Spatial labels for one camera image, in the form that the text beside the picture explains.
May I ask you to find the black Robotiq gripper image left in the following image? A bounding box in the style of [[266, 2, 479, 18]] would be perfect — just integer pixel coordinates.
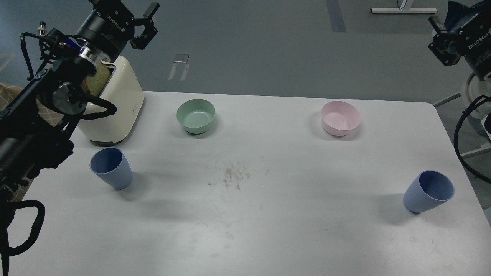
[[75, 0, 160, 62]]

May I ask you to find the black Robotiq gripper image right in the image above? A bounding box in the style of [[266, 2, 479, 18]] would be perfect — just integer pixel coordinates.
[[428, 7, 491, 77]]

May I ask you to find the blue cup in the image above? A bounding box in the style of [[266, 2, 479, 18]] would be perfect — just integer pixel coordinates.
[[89, 147, 133, 190], [403, 171, 455, 214]]

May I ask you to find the dark blue cloth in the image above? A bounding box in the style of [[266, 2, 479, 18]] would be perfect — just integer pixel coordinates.
[[444, 0, 490, 33]]

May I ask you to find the white stand base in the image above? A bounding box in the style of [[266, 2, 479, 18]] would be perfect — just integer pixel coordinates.
[[370, 0, 438, 14]]

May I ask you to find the toast slice front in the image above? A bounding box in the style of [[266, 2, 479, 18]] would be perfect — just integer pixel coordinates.
[[81, 62, 111, 97]]

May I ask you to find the cream toaster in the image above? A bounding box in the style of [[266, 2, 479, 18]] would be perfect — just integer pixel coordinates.
[[77, 56, 145, 147]]

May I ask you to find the green bowl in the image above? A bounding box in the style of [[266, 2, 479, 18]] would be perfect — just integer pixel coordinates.
[[176, 99, 216, 135]]

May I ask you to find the pink bowl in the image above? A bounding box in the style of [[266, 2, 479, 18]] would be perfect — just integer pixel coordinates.
[[321, 101, 361, 136]]

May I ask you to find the checkered beige cloth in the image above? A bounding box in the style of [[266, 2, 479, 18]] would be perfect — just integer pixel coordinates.
[[0, 83, 63, 126]]

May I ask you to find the black cable right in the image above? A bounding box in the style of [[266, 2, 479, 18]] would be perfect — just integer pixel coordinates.
[[453, 95, 491, 184]]

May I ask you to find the black cable loop left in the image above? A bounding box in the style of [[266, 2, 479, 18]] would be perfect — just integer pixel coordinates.
[[0, 200, 46, 276]]

